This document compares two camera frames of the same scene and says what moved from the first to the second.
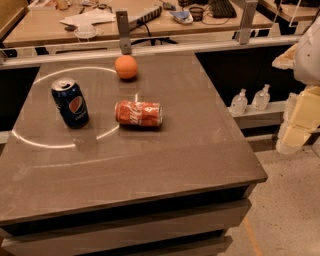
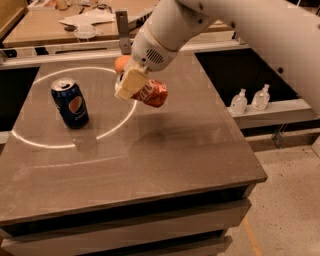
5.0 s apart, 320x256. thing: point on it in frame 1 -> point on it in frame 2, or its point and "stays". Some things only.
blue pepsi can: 70,103 stays
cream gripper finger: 304,108 -> 149,55
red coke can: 140,113 -> 154,93
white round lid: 85,32 stays
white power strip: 144,16 stays
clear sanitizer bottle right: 261,99 stays
